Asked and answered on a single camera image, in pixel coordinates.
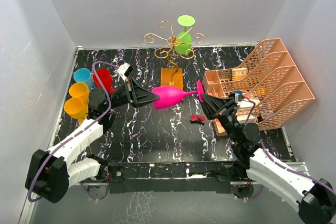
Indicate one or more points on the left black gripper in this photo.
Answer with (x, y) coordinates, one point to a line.
(141, 95)

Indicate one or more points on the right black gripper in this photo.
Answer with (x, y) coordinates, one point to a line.
(212, 106)

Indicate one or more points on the pink wine glass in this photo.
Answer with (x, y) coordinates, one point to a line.
(170, 96)

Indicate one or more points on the red wine glass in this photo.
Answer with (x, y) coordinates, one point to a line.
(106, 79)

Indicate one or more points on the yellow-base amber wine glass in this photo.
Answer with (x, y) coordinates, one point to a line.
(80, 90)

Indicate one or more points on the blue wine glass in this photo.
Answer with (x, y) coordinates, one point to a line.
(84, 75)

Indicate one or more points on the yellow-base orange wine glass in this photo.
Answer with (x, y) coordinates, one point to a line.
(76, 109)

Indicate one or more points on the green wine glass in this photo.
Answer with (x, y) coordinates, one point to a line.
(184, 39)

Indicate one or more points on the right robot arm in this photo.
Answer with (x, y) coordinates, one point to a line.
(313, 199)

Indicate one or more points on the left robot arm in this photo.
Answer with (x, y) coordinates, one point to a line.
(53, 171)

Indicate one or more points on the pink file rack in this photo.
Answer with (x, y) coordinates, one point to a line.
(275, 80)

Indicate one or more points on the red bow hair clip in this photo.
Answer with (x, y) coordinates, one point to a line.
(195, 118)

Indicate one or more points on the pink desk organizer tray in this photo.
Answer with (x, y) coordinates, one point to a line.
(218, 83)

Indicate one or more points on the white staples box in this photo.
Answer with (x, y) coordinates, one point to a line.
(253, 103)

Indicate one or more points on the orange card box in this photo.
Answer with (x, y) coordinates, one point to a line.
(239, 73)

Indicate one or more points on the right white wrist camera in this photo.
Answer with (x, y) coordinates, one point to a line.
(238, 95)

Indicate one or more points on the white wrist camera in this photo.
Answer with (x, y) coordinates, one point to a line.
(124, 71)
(238, 95)

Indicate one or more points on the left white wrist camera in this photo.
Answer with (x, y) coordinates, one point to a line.
(124, 71)

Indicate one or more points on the gold wire wine glass rack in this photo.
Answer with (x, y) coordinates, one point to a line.
(173, 74)

